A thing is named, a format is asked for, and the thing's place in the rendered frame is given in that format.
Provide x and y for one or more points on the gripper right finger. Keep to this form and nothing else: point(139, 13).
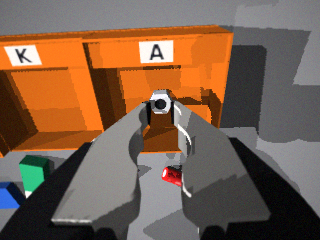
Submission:
point(224, 183)

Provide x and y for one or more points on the silver hex nut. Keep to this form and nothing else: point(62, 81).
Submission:
point(160, 101)

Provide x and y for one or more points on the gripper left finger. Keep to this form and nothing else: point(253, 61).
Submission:
point(96, 187)

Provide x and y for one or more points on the orange bin rack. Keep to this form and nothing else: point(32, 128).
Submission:
point(47, 98)

